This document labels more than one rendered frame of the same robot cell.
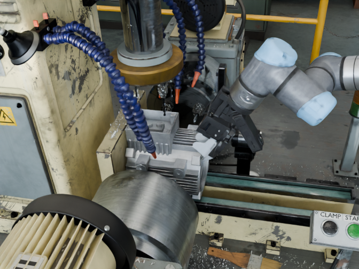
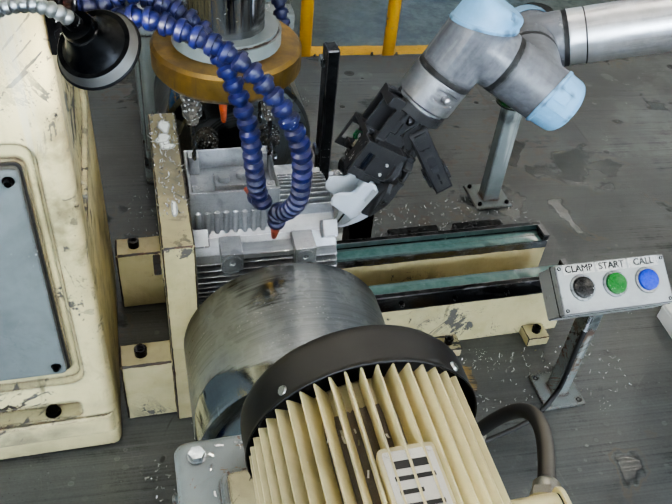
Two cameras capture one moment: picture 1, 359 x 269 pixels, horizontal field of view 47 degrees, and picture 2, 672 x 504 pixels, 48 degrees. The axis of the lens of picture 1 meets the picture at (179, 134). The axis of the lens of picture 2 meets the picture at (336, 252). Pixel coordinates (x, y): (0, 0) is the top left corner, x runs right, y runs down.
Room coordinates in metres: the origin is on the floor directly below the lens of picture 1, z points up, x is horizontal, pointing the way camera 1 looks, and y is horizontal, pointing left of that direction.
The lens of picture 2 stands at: (0.11, 0.38, 1.77)
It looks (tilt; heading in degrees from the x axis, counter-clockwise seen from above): 42 degrees down; 328
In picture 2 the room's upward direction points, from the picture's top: 6 degrees clockwise
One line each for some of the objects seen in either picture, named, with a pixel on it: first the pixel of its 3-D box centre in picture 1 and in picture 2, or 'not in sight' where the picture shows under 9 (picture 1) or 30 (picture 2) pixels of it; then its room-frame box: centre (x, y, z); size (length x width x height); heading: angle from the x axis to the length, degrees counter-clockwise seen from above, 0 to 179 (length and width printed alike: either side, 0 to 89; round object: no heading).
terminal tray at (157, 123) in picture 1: (153, 131); (231, 189); (0.90, 0.07, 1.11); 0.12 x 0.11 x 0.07; 75
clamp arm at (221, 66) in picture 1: (221, 105); (326, 121); (1.00, -0.13, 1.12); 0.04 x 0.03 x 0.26; 76
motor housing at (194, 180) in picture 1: (169, 159); (258, 237); (0.89, 0.03, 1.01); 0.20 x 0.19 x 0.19; 75
